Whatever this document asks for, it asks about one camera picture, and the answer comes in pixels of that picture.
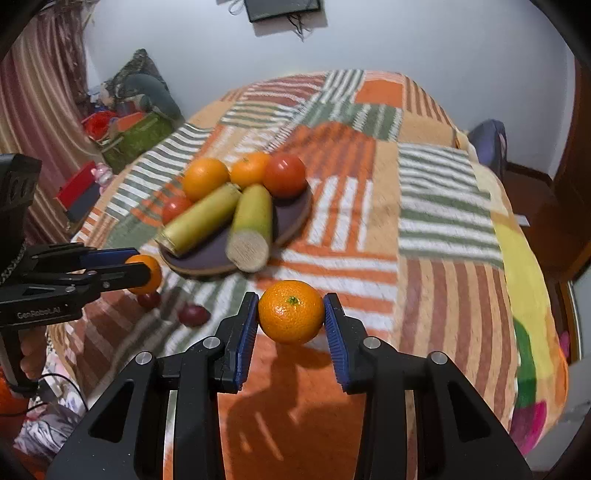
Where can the small black monitor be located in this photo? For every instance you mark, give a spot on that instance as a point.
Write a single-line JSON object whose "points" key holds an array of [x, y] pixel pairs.
{"points": [[281, 8]]}

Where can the purple plate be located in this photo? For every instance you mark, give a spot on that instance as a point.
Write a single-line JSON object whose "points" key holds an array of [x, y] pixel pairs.
{"points": [[198, 261]]}

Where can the plain large orange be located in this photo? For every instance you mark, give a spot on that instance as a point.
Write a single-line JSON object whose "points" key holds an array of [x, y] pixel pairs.
{"points": [[205, 177]]}

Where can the small tangerine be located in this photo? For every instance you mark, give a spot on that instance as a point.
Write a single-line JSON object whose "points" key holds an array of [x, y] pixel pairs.
{"points": [[156, 268], [291, 314]]}

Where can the dark red jujube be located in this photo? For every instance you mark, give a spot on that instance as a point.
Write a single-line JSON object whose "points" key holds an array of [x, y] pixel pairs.
{"points": [[194, 316], [149, 301]]}

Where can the red bag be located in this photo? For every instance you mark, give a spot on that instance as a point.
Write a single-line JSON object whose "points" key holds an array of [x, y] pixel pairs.
{"points": [[97, 124]]}

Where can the red and blue box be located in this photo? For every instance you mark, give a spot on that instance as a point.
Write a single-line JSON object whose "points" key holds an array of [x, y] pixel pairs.
{"points": [[76, 191]]}

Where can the orange box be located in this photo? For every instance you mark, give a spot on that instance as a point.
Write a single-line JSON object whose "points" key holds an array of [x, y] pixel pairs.
{"points": [[129, 121]]}

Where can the dark patterned cushion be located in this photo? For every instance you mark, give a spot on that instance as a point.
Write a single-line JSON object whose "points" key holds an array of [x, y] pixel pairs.
{"points": [[138, 64]]}

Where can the striped red curtain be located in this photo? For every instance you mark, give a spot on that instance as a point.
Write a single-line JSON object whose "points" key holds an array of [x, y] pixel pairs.
{"points": [[41, 92]]}

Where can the large orange with sticker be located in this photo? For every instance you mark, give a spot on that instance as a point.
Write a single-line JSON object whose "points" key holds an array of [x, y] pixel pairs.
{"points": [[249, 170]]}

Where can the person's left hand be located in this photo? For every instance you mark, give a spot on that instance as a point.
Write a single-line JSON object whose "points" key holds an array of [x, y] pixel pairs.
{"points": [[34, 360]]}

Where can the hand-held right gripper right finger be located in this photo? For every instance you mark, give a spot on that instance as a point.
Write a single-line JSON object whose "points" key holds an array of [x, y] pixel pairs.
{"points": [[337, 344]]}

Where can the colourful bed sheet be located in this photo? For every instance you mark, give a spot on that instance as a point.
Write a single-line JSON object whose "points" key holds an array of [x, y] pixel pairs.
{"points": [[512, 258]]}

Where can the pink plush toy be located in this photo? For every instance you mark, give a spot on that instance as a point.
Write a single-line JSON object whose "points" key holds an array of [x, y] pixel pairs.
{"points": [[102, 174]]}

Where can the white paper sheet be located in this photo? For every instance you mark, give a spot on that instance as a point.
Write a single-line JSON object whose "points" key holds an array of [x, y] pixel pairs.
{"points": [[522, 219]]}

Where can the grey patterned cloth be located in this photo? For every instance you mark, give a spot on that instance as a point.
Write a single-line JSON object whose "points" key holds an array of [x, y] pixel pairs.
{"points": [[51, 429]]}

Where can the pink object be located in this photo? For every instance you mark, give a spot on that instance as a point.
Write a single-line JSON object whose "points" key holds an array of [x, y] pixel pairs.
{"points": [[563, 346]]}

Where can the small red tomato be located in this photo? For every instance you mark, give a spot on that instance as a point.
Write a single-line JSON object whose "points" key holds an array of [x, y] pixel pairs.
{"points": [[174, 207]]}

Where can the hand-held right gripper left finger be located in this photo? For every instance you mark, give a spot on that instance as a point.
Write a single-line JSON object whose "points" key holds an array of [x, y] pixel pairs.
{"points": [[244, 344]]}

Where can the striped patchwork blanket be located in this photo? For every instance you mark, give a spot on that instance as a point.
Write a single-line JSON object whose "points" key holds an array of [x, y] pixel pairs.
{"points": [[415, 277]]}

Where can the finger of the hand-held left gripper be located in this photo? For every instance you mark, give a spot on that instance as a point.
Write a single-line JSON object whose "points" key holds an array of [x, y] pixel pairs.
{"points": [[111, 256], [124, 278]]}

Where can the yellow green sugarcane piece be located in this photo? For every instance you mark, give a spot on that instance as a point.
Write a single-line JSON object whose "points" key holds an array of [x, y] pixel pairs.
{"points": [[201, 219], [251, 221]]}

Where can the large red tomato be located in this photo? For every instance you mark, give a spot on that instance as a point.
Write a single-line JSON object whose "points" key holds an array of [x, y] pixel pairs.
{"points": [[285, 175]]}

